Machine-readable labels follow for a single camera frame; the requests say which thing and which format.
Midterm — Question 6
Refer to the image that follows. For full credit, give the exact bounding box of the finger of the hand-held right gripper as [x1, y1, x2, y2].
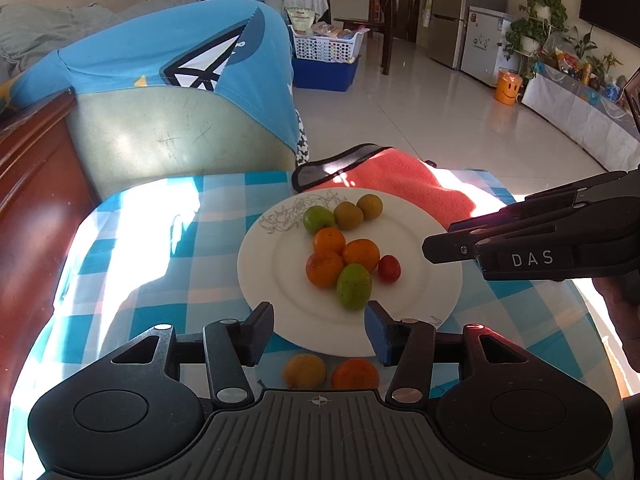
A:
[447, 172, 628, 236]
[422, 190, 636, 265]

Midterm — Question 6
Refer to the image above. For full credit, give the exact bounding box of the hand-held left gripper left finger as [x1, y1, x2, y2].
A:
[111, 302, 275, 409]

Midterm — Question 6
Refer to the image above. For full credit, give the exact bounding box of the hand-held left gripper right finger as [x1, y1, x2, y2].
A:
[366, 301, 528, 407]

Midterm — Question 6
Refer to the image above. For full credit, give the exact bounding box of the small orange tangerine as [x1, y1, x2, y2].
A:
[313, 227, 347, 257]
[342, 239, 382, 273]
[331, 357, 381, 391]
[305, 251, 345, 289]

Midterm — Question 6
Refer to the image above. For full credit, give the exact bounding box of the green jujube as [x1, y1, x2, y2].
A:
[336, 263, 373, 311]
[303, 205, 337, 236]

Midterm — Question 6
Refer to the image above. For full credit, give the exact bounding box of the yellow-orange fruit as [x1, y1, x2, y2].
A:
[283, 353, 328, 390]

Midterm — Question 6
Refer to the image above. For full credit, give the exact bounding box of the red cherry tomato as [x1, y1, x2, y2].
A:
[377, 255, 402, 284]

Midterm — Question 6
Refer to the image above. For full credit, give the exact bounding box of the white floral print plate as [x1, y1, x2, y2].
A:
[237, 187, 463, 359]

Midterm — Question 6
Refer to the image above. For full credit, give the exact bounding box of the brown jujube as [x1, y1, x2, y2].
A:
[333, 201, 365, 231]
[356, 194, 384, 221]

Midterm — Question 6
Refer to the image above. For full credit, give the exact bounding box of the person's right hand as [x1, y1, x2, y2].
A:
[592, 280, 640, 376]

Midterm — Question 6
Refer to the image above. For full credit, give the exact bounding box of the blue white checked tablecloth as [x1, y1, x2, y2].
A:
[7, 170, 628, 461]

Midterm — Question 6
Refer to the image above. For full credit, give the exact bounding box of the white covered television cabinet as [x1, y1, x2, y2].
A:
[521, 60, 640, 173]

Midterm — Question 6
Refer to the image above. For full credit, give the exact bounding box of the coral cloth with dark trim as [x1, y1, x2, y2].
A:
[291, 144, 476, 231]

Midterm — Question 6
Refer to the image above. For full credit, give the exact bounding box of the orange smiley face bin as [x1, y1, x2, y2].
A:
[494, 70, 523, 107]

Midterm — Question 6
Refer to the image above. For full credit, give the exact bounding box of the small green potted plant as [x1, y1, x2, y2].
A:
[570, 27, 623, 81]

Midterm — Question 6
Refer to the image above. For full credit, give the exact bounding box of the white chest freezer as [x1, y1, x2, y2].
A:
[460, 6, 523, 86]

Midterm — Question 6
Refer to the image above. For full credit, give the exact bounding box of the dark houndstooth sofa cover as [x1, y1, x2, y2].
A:
[292, 107, 312, 166]

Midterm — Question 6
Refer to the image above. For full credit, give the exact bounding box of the trailing green potted plant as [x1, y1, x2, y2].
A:
[505, 0, 571, 61]

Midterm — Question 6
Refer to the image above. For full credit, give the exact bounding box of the black television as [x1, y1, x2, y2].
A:
[579, 0, 640, 46]

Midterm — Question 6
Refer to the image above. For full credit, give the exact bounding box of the silver refrigerator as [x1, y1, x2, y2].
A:
[425, 0, 511, 70]

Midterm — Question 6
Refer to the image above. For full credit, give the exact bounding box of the blue plastic bin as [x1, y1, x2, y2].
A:
[291, 55, 362, 92]

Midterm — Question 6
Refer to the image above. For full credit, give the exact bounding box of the pale green cushion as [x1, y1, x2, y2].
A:
[65, 85, 298, 201]

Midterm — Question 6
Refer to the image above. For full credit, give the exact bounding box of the dark wooden chair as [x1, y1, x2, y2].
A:
[377, 0, 436, 76]

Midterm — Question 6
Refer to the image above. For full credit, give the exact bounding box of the white plastic basket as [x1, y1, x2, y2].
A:
[288, 25, 368, 64]

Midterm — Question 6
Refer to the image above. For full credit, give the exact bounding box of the clear wrapped snack packet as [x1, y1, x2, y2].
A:
[312, 22, 361, 42]

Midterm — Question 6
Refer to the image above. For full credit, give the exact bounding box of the cream snack bag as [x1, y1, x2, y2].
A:
[285, 6, 316, 33]

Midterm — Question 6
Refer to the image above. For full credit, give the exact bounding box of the blue sailboat print cloth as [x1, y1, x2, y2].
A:
[10, 0, 301, 158]

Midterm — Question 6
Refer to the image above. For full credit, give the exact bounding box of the grey green blanket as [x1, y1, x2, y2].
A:
[0, 2, 166, 78]

